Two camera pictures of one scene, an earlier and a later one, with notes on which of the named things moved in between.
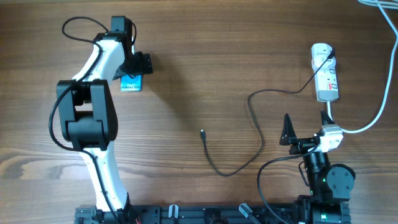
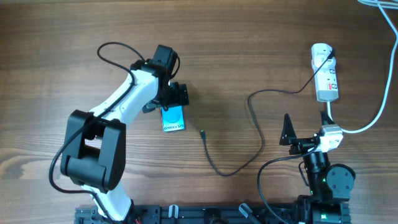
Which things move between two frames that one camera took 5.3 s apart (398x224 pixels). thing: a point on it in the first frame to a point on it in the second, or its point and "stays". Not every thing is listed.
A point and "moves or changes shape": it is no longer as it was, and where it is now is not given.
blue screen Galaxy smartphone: (131, 83) moves or changes shape
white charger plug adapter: (319, 58) stays
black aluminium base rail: (191, 214) stays
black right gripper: (289, 138) stays
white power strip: (326, 83) stays
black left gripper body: (135, 65) to (171, 97)
